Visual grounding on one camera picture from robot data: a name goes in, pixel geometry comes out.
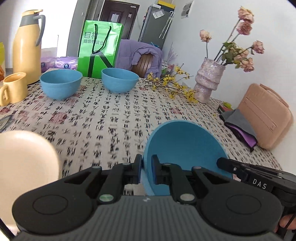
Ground blue bowl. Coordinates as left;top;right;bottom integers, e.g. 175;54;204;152
40;69;83;100
101;68;139;94
142;120;232;196

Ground cream plate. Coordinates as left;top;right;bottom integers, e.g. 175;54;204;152
1;131;61;229

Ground person's right hand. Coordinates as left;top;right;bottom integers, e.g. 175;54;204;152
273;214;296;232

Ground calligraphy print tablecloth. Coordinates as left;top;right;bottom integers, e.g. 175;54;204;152
1;78;280;177

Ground pink small suitcase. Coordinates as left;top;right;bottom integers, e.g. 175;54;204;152
238;83;293;150

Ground grey purple folded cloth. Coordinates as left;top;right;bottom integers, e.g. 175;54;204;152
217;105;258;152

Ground yellow flower branch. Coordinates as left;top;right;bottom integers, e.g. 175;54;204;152
144;64;198;103

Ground pink textured vase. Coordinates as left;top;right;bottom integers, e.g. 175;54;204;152
194;58;226;103

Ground wooden chair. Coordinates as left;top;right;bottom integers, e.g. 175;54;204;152
131;54;154;78

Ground purple jacket on chair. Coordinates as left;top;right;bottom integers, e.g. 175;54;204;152
115;39;163;78

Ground green shopping bag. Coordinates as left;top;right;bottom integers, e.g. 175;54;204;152
77;20;124;79

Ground dried pink roses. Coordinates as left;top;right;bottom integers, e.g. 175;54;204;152
200;7;265;73

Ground yellow mug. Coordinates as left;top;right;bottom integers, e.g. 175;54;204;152
0;72;28;106

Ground grey refrigerator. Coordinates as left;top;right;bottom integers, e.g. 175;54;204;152
138;3;175;49

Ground yellow thermos jug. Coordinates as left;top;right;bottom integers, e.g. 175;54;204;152
13;9;46;85

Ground dark entrance door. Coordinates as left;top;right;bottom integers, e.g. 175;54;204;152
99;1;139;39

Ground yellow-green snack box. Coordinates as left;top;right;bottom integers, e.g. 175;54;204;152
0;42;6;81

